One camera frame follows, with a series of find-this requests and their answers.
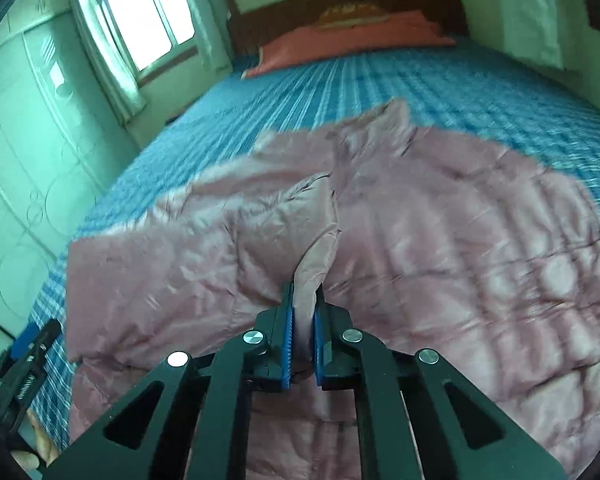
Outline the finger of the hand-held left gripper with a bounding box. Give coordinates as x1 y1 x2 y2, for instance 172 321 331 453
10 319 63 361

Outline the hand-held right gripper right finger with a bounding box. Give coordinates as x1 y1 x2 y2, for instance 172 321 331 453
313 287 571 480

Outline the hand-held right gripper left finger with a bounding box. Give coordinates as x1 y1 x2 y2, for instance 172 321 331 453
42 282 297 480

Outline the pink padded jacket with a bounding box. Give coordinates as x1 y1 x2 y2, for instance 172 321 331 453
65 97 600 480

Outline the person's left hand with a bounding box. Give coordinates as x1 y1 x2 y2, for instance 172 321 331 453
12 407 61 473

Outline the white wardrobe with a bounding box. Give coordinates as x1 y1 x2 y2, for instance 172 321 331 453
0 10 141 341

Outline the white window curtain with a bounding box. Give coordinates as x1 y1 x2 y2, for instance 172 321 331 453
180 0 241 76
65 0 148 123

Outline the bed with blue plaid sheet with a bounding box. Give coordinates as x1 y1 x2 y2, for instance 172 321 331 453
27 40 600 461

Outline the salmon red pillow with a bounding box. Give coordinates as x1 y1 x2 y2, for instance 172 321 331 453
242 10 456 79

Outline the dark wooden headboard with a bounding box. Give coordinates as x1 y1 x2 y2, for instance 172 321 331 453
227 0 473 56

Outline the window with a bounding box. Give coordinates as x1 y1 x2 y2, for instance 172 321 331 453
87 0 196 73

